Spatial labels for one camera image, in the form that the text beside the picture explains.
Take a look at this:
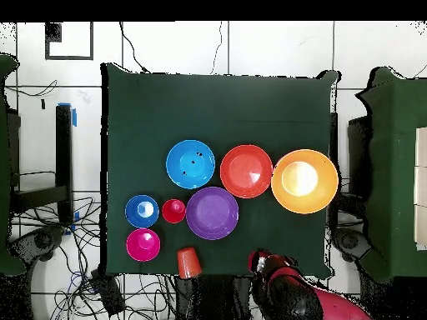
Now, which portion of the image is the purple bowl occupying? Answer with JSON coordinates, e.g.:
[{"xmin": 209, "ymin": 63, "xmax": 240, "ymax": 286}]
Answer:
[{"xmin": 185, "ymin": 186, "xmax": 240, "ymax": 241}]

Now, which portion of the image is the orange cup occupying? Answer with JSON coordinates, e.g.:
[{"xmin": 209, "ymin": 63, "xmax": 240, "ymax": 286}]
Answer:
[{"xmin": 176, "ymin": 247, "xmax": 203, "ymax": 280}]

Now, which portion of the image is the red-orange bowl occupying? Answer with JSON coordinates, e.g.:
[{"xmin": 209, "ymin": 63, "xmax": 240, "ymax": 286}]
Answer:
[{"xmin": 219, "ymin": 143, "xmax": 274, "ymax": 200}]

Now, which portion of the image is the large orange bowl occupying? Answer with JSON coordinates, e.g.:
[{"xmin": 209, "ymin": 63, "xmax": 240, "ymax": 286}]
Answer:
[{"xmin": 270, "ymin": 148, "xmax": 340, "ymax": 215}]

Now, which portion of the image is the red cup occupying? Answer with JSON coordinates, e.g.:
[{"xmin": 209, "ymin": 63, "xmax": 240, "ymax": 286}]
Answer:
[{"xmin": 161, "ymin": 198, "xmax": 187, "ymax": 224}]

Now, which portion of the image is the light blue bowl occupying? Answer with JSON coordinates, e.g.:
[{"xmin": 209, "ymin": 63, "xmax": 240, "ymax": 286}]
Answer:
[{"xmin": 165, "ymin": 139, "xmax": 216, "ymax": 190}]

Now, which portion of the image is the small dark blue bowl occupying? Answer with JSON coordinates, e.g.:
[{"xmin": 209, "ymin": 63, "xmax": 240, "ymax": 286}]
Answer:
[{"xmin": 124, "ymin": 194, "xmax": 160, "ymax": 229}]

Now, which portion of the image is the small pink bowl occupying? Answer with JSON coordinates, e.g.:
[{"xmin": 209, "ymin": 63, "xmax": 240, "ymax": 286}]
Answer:
[{"xmin": 125, "ymin": 227, "xmax": 162, "ymax": 263}]

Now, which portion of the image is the black power adapter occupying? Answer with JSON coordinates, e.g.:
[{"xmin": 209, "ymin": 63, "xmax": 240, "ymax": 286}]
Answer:
[{"xmin": 91, "ymin": 272, "xmax": 127, "ymax": 316}]

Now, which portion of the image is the dark green table cloth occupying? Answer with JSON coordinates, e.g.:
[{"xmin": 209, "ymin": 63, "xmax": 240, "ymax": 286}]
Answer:
[{"xmin": 100, "ymin": 62, "xmax": 341, "ymax": 279}]

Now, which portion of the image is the green cloth neighbouring table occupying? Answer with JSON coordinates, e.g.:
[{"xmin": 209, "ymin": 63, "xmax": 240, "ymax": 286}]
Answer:
[
  {"xmin": 0, "ymin": 52, "xmax": 26, "ymax": 276},
  {"xmin": 354, "ymin": 66, "xmax": 427, "ymax": 284}
]

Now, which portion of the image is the white box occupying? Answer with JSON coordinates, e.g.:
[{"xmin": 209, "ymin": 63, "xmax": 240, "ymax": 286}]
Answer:
[
  {"xmin": 414, "ymin": 205, "xmax": 427, "ymax": 251},
  {"xmin": 414, "ymin": 166, "xmax": 427, "ymax": 207},
  {"xmin": 414, "ymin": 126, "xmax": 427, "ymax": 168}
]

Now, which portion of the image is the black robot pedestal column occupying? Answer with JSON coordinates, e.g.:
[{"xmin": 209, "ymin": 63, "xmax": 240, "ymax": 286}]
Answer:
[{"xmin": 174, "ymin": 275, "xmax": 254, "ymax": 320}]

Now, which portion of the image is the blue cable bundle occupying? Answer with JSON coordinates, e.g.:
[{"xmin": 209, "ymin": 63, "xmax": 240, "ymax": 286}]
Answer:
[{"xmin": 67, "ymin": 270, "xmax": 83, "ymax": 295}]

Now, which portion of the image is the black floor cable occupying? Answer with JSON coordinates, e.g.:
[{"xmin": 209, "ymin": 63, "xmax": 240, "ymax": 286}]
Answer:
[{"xmin": 118, "ymin": 22, "xmax": 149, "ymax": 73}]

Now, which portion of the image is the black stand post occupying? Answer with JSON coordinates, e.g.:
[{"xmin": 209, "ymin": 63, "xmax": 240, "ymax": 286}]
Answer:
[{"xmin": 9, "ymin": 103, "xmax": 76, "ymax": 226}]

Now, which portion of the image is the black square floor frame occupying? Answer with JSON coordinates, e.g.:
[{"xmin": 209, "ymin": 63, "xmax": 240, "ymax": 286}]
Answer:
[{"xmin": 44, "ymin": 22, "xmax": 94, "ymax": 61}]

